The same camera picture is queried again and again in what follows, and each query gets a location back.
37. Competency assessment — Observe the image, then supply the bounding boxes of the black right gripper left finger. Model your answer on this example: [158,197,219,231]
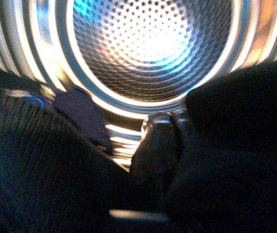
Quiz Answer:
[0,88,139,233]

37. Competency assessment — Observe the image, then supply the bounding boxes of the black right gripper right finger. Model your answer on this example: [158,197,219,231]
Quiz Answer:
[167,59,277,233]

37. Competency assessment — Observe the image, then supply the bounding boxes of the navy blue garment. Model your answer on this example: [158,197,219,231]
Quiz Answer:
[53,88,114,156]

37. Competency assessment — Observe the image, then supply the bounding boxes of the perforated steel washer drum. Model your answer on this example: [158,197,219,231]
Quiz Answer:
[0,0,277,175]

